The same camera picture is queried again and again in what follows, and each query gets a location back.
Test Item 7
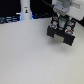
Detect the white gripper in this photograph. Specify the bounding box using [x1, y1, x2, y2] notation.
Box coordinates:
[52, 0, 82, 15]

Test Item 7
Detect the black kcup holder machine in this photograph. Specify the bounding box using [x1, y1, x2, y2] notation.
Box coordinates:
[47, 15, 76, 45]

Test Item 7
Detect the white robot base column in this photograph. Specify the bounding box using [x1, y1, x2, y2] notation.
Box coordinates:
[20, 0, 32, 20]

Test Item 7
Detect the black equipment with blue lights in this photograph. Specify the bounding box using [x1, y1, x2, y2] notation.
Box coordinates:
[0, 13, 21, 24]

